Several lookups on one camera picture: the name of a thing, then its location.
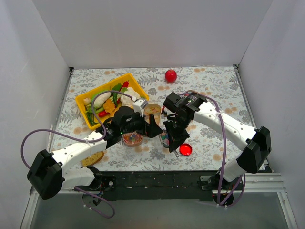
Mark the tray of pale jelly candies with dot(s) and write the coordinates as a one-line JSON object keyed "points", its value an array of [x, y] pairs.
{"points": [[153, 109]]}

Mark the bread slice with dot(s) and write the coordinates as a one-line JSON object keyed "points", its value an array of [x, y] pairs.
{"points": [[93, 159]]}

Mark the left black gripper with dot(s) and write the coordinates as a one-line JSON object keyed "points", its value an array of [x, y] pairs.
{"points": [[147, 126]]}

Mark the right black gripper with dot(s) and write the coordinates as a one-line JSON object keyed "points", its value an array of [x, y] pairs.
{"points": [[175, 130]]}

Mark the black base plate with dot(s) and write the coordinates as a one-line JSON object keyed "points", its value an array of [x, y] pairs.
{"points": [[155, 185]]}

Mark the yellow plastic basket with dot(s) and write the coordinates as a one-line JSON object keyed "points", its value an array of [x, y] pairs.
{"points": [[85, 101]]}

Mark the red jar lid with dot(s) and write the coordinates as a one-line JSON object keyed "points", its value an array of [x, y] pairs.
{"points": [[185, 149]]}

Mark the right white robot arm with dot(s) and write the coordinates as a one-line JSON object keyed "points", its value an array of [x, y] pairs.
{"points": [[255, 144]]}

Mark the clear glass jar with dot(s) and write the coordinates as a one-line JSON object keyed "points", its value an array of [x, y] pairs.
{"points": [[163, 137]]}

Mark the orange bell pepper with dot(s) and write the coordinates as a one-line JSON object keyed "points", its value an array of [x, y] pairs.
{"points": [[109, 106]]}

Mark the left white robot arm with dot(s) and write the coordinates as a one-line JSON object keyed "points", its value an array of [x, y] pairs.
{"points": [[52, 172]]}

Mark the tray of wrapped candies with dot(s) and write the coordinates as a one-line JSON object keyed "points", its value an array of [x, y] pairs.
{"points": [[132, 139]]}

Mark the floral table mat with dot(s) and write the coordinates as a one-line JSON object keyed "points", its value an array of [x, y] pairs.
{"points": [[219, 83]]}

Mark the red apple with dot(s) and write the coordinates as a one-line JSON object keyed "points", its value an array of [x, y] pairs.
{"points": [[170, 76]]}

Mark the aluminium frame rail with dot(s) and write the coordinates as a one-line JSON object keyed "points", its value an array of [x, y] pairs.
{"points": [[262, 183]]}

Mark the white radish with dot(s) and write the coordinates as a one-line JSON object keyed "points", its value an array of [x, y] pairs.
{"points": [[100, 100]]}

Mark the red chili pepper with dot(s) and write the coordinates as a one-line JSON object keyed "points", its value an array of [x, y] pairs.
{"points": [[124, 86]]}

